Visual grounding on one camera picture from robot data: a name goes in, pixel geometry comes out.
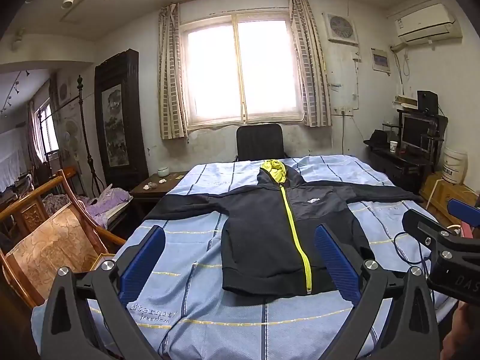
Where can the light blue striped bed sheet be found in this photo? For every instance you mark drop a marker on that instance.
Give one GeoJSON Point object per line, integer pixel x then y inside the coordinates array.
{"type": "Point", "coordinates": [187, 240]}

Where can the person's right hand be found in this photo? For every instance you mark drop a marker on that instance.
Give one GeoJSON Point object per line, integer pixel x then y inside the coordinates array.
{"type": "Point", "coordinates": [467, 333]}

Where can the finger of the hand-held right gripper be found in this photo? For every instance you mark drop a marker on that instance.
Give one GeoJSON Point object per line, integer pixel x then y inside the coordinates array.
{"type": "Point", "coordinates": [463, 212]}
{"type": "Point", "coordinates": [420, 223]}

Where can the wooden armchair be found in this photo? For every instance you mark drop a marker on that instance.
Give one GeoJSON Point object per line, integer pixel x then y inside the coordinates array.
{"type": "Point", "coordinates": [48, 243]}

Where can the dark wooden side table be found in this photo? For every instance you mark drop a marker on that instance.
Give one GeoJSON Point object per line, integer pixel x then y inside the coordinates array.
{"type": "Point", "coordinates": [170, 182]}

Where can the white air conditioner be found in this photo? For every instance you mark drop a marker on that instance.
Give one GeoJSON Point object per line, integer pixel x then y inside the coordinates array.
{"type": "Point", "coordinates": [425, 22]}

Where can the dark wooden coat stand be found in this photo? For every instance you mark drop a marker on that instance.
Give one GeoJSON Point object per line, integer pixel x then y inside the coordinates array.
{"type": "Point", "coordinates": [90, 165]}

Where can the black speaker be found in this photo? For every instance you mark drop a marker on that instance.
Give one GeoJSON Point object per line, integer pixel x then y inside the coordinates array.
{"type": "Point", "coordinates": [427, 101]}

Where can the white plastic bucket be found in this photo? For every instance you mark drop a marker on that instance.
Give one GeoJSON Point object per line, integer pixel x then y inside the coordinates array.
{"type": "Point", "coordinates": [455, 167]}

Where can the black hooded zip jacket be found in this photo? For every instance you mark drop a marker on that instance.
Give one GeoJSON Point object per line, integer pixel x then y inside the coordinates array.
{"type": "Point", "coordinates": [262, 240]}

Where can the dark framed painting screen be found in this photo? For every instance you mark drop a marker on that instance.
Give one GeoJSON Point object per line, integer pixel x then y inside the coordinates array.
{"type": "Point", "coordinates": [116, 127]}

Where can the dark wooden desk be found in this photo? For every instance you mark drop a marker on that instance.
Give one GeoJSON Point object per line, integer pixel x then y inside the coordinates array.
{"type": "Point", "coordinates": [397, 165]}

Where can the black office chair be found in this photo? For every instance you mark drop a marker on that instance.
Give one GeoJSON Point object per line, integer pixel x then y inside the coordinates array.
{"type": "Point", "coordinates": [258, 142]}

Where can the white open box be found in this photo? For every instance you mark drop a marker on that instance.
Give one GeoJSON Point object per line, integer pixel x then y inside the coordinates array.
{"type": "Point", "coordinates": [101, 261]}

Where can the white wall exhaust fan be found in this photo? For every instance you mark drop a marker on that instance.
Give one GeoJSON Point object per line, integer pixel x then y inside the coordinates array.
{"type": "Point", "coordinates": [341, 28]}

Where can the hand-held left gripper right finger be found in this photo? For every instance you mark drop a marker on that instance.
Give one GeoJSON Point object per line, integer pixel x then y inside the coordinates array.
{"type": "Point", "coordinates": [335, 266]}

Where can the wall electric panel box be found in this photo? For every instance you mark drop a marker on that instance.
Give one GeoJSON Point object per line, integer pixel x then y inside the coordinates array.
{"type": "Point", "coordinates": [380, 60]}

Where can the pale ceramic jar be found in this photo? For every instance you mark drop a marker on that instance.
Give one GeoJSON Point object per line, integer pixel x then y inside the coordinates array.
{"type": "Point", "coordinates": [163, 172]}

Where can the bright window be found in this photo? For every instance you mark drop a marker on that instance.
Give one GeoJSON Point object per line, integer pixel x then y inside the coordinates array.
{"type": "Point", "coordinates": [240, 71]}

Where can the white standing fan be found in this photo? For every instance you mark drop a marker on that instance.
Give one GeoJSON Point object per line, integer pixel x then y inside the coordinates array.
{"type": "Point", "coordinates": [71, 135]}

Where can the black hat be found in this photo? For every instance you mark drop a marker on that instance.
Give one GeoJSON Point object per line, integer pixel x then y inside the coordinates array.
{"type": "Point", "coordinates": [377, 138]}

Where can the white paper cup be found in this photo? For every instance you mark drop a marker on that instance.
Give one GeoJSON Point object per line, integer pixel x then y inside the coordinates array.
{"type": "Point", "coordinates": [393, 147]}

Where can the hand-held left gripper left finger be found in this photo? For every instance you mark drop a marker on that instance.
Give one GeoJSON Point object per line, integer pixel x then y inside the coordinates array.
{"type": "Point", "coordinates": [144, 262]}

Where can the purple cloth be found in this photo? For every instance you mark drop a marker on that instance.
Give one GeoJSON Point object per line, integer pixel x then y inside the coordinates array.
{"type": "Point", "coordinates": [108, 200]}

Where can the beige checked curtain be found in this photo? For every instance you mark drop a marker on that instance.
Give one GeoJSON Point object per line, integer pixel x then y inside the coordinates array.
{"type": "Point", "coordinates": [170, 82]}
{"type": "Point", "coordinates": [311, 63]}

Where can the pink small device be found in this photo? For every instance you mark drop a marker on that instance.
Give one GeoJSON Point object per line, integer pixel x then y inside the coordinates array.
{"type": "Point", "coordinates": [467, 229]}

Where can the black computer monitor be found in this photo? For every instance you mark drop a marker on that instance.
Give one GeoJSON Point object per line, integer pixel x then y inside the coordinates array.
{"type": "Point", "coordinates": [414, 131]}

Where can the wall power socket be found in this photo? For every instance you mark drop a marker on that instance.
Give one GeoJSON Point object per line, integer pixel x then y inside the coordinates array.
{"type": "Point", "coordinates": [343, 111]}

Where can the cardboard box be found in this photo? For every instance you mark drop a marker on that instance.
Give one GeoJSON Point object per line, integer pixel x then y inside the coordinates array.
{"type": "Point", "coordinates": [446, 195]}

